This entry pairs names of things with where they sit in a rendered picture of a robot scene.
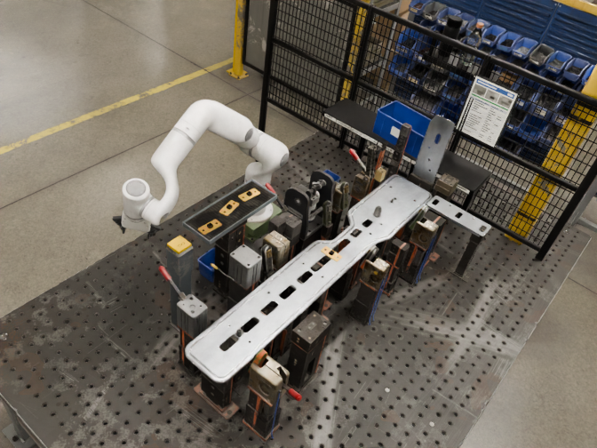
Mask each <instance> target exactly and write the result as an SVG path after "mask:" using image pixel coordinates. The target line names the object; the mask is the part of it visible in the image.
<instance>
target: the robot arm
mask: <svg viewBox="0 0 597 448"><path fill-rule="evenodd" d="M206 130H208V131H210V132H213V133H215V134H217V135H218V136H220V137H222V138H224V139H227V140H230V141H232V142H233V143H234V144H236V145H237V146H238V147H239V149H241V151H242V152H243V153H245V154H246V155H248V156H250V157H252V158H254V159H256V160H257V161H258V162H254V163H251V164H249V165H248V166H247V169H246V172H245V178H244V183H245V182H247V181H248V180H251V179H253V180H255V181H256V182H257V183H259V184H260V185H262V186H263V187H265V188H266V186H265V185H266V183H269V184H270V182H271V178H272V174H273V172H275V171H276V170H278V169H280V168H281V167H282V166H284V165H285V164H286V163H287V161H288V159H289V150H288V149H287V147H286V146H285V145H284V144H283V143H281V142H280V141H279V140H276V139H274V138H273V137H271V136H269V135H267V134H265V133H264V132H262V131H260V130H258V129H256V128H255V127H254V126H253V125H252V123H251V121H250V120H249V119H248V118H247V117H245V116H242V115H241V114H239V113H237V112H235V111H234V110H232V109H230V108H228V107H226V106H224V105H222V104H220V103H218V102H217V101H214V100H199V101H197V102H195V103H193V104H192V105H191V106H190V107H189V108H188V109H187V111H186V112H185V113H184V115H183V116H182V117H181V118H180V120H179V121H178V122H177V123H176V124H175V126H174V127H173V128H172V130H171V131H170V133H169V134H168V135H167V137H166V138H165V139H164V141H163V142H162V144H161V145H160V146H159V148H158V149H157V150H156V152H155V153H154V154H153V156H152V158H151V164H152V165H153V166H154V167H155V168H156V170H157V171H158V172H159V173H160V174H161V175H162V177H163V179H164V181H165V184H166V191H165V194H164V196H163V198H162V200H160V201H159V200H157V199H155V198H154V197H153V196H152V195H151V194H150V192H149V191H150V189H149V185H148V184H147V183H146V182H145V181H144V180H142V179H130V180H127V181H126V182H125V183H124V184H123V215H122V216H113V219H112V220H113V221H114V222H115V224H117V225H119V226H120V227H119V228H121V230H122V231H123V234H124V232H125V230H126V229H127V228H130V229H134V230H138V231H143V232H147V239H149V238H150V237H151V236H152V235H153V233H155V232H157V231H159V230H161V227H160V226H158V225H160V224H161V223H163V222H164V220H165V219H166V218H167V217H168V215H169V214H170V212H171V211H172V209H173V208H174V206H175V204H176V203H177V201H178V198H179V182H178V178H177V169H178V167H179V165H180V164H181V162H182V161H183V160H184V158H185V157H186V156H187V154H188V153H189V152H190V150H191V149H192V148H193V146H194V145H195V144H196V142H197V141H198V140H199V139H200V138H201V136H202V135H203V134H204V132H205V131H206ZM272 213H273V206H272V205H271V204H269V205H267V206H266V207H265V208H263V209H262V210H260V211H259V212H257V213H255V214H254V215H252V216H251V217H249V218H248V220H247V221H248V222H262V221H265V220H268V219H269V218H270V217H271V216H272Z"/></svg>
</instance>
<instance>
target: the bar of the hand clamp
mask: <svg viewBox="0 0 597 448"><path fill-rule="evenodd" d="M376 148H377V146H375V145H373V144H372V145H371V146H369V147H367V149H368V155H367V164H366V174H365V175H367V176H369V177H370V176H371V177H370V179H371V180H373V174H374V165H375V157H376V155H379V154H380V152H381V150H380V148H378V149H376Z"/></svg>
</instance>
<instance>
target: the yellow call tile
mask: <svg viewBox="0 0 597 448"><path fill-rule="evenodd" d="M167 245H168V246H169V247H170V248H171V249H172V250H173V251H175V252H176V253H177V254H180V253H182V252H183V251H185V250H186V249H187V248H189V247H190V246H191V243H189V242H188V241H187V240H186V239H185V238H183V237H182V236H178V237H176V238H175V239H173V240H171V241H170V242H169V243H168V244H167Z"/></svg>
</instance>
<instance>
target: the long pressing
mask: <svg viewBox="0 0 597 448"><path fill-rule="evenodd" d="M390 187H391V188H390ZM395 197H396V200H393V202H392V203H391V200H392V199H394V198H395ZM432 198H433V196H432V195H431V194H430V193H429V192H428V191H426V190H424V189H422V188H421V187H419V186H417V185H415V184H414V183H412V182H410V181H408V180H406V179H404V178H403V177H401V176H399V175H397V174H394V175H392V176H390V177H389V178H388V179H387V180H385V181H384V182H383V183H381V184H380V185H379V186H378V187H377V188H375V189H374V190H373V191H371V192H370V193H369V194H368V195H367V196H366V197H364V198H363V199H362V200H361V201H360V202H358V203H357V204H356V205H354V206H353V207H352V208H351V209H350V210H349V211H348V213H347V217H348V221H349V225H350V226H349V227H348V228H346V229H345V230H344V231H343V232H342V233H340V234H339V235H338V236H337V237H336V238H334V239H333V240H329V241H327V240H317V241H314V242H312V243H311V244H310V245H309V246H308V247H307V248H305V249H304V250H303V251H302V252H300V253H299V254H298V255H297V256H295V257H294V258H293V259H292V260H290V261H289V262H288V263H286V264H285V265H284V266H283V267H282V268H280V269H279V270H278V271H276V272H275V273H274V274H273V275H271V276H270V277H269V278H268V279H267V280H266V281H265V282H264V283H262V284H261V285H260V286H258V287H257V288H256V289H255V290H254V291H252V292H251V293H250V294H248V295H247V296H246V297H245V298H243V299H242V300H241V301H240V302H238V303H237V304H236V305H235V306H233V307H232V308H231V309H229V310H228V311H227V312H226V314H224V315H223V316H222V317H220V318H219V319H218V320H217V321H215V322H214V323H213V324H212V325H210V326H209V327H208V328H207V329H205V330H204V331H203V332H201V333H200V334H199V335H198V336H197V337H195V338H194V339H193V340H191V341H190V342H189V343H188V344H187V346H186V348H185V355H186V358H187V359H188V360H189V361H190V362H191V363H192V364H194V365H195V366H196V367H197V368H198V369H199V370H201V371H202V372H203V373H204V374H205V375H206V376H208V377H209V378H210V379H211V380H213V381H214V382H216V383H226V382H228V381H230V380H231V379H232V378H233V377H234V376H235V375H236V374H237V373H238V372H239V371H241V370H242V368H243V367H244V366H245V365H246V364H247V363H249V362H250V361H251V360H252V359H253V358H254V356H255V355H256V354H257V353H258V352H259V351H260V350H262V349H264V348H265V347H266V346H267V345H268V344H269V343H270V342H271V341H272V340H273V339H275V338H276V337H277V336H278V335H279V334H280V333H281V332H282V331H283V330H284V329H285V328H286V327H288V326H289V325H290V324H291V323H292V322H293V321H294V320H295V319H296V318H297V317H298V316H300V315H301V314H302V313H303V312H304V311H305V310H306V309H307V308H308V307H309V306H310V305H312V304H313V303H314V302H315V301H316V300H317V299H318V298H319V297H320V296H321V295H322V294H323V293H325V292H326V291H327V290H328V289H329V288H330V287H331V286H332V285H333V284H334V283H335V282H337V281H338V280H339V279H340V278H341V277H342V276H343V275H344V274H345V273H346V272H347V271H348V270H349V269H350V268H351V267H352V266H353V265H354V264H355V263H356V262H357V261H358V260H360V259H361V258H362V257H363V256H364V255H365V254H366V253H367V252H368V250H369V249H370V248H371V247H373V246H374V245H376V244H378V243H381V242H385V241H387V240H389V239H391V238H392V237H393V236H394V235H395V234H396V233H397V232H398V231H399V230H401V229H402V228H403V227H404V226H405V225H406V224H407V223H408V222H409V221H410V220H411V219H412V218H413V217H414V216H415V215H417V214H418V211H419V210H420V209H421V208H422V207H423V206H425V205H426V204H427V203H428V202H429V201H430V200H431V199H432ZM414 200H416V201H414ZM378 205H379V206H381V207H382V213H381V215H380V217H375V216H374V215H373V213H374V210H375V208H376V207H377V206H378ZM366 220H370V221H371V222H372V224H371V225H369V226H368V227H367V228H366V227H364V226H363V225H362V224H363V222H364V221H366ZM380 224H382V225H380ZM356 229H359V230H360V231H362V233H361V234H360V235H359V236H358V237H352V236H350V234H351V233H352V232H353V231H355V230H356ZM370 233H371V235H370ZM344 239H347V240H348V241H350V244H348V245H347V246H346V247H345V248H344V249H343V250H341V251H340V252H339V253H338V254H339V255H341V256H342V258H341V259H340V260H339V261H335V260H333V259H332V258H330V261H329V262H327V263H326V264H325V265H324V266H323V267H322V268H320V269H319V270H318V271H317V272H314V271H313V270H312V269H311V267H312V266H313V265H314V264H315V263H317V262H318V261H319V260H320V259H321V258H323V257H324V256H327V255H326V254H324V253H323V252H321V249H322V248H324V247H325V246H328V247H329V248H331V249H333V248H334V247H336V246H337V245H338V244H339V243H340V242H342V241H343V240H344ZM302 263H304V264H302ZM307 271H308V272H310V273H311V274H313V275H312V276H311V277H310V278H309V279H308V280H306V281H305V282H304V283H303V284H300V283H299V282H298V281H297V279H299V278H300V277H301V276H302V275H303V274H305V273H306V272H307ZM322 276H323V277H322ZM289 286H293V287H294V288H295V289H296V291H295V292H293V293H292V294H291V295H290V296H289V297H288V298H287V299H285V300H284V299H282V298H281V297H280V296H279V295H280V294H281V293H282V292H283V291H284V290H286V289H287V288H288V287H289ZM268 292H270V293H268ZM271 301H274V302H276V303H277V304H278V306H277V307H276V308H275V309H274V310H273V311H271V312H270V313H269V314H268V315H267V316H265V315H263V314H262V313H261V312H260V311H261V310H262V309H263V308H264V307H265V306H267V305H268V304H269V303H270V302H271ZM253 317H255V318H256V319H258V320H259V323H258V324H256V325H255V326H254V327H253V328H252V329H251V330H249V331H248V332H243V335H242V336H241V337H238V336H237V335H236V331H237V329H239V328H241V327H243V326H244V325H245V324H246V323H247V322H249V321H250V320H251V319H252V318H253ZM229 325H230V326H229ZM232 335H234V336H235V337H236V338H238V339H239V340H238V341H237V342H236V343H235V344H234V345H233V346H232V347H231V348H229V349H228V350H227V351H222V350H221V349H220V348H219V346H220V345H221V344H222V343H224V342H225V341H226V340H227V339H228V338H230V337H231V336H232ZM249 341H250V342H251V343H249Z"/></svg>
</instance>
